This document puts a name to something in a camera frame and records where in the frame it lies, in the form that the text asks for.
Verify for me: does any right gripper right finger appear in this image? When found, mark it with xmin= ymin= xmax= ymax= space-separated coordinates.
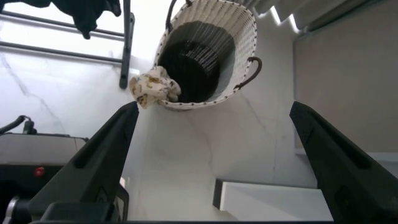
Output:
xmin=289 ymin=101 xmax=398 ymax=223

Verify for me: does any black clothes rack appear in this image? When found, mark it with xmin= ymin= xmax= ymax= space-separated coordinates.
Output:
xmin=0 ymin=0 xmax=136 ymax=90

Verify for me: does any black short-sleeved shirt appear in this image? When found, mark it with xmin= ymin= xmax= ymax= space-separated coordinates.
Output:
xmin=0 ymin=0 xmax=122 ymax=40

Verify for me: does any white laundry basket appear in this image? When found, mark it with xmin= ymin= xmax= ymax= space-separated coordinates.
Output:
xmin=154 ymin=0 xmax=263 ymax=111

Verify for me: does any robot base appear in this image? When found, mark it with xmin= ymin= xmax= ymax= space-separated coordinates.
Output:
xmin=0 ymin=132 xmax=91 ymax=200

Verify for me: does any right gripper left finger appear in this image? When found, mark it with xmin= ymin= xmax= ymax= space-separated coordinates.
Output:
xmin=27 ymin=101 xmax=140 ymax=216

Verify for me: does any beige curtain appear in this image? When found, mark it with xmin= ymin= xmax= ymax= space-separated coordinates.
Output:
xmin=236 ymin=0 xmax=386 ymax=34

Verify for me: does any cream printed garment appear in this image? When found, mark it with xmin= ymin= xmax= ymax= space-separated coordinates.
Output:
xmin=129 ymin=65 xmax=182 ymax=110

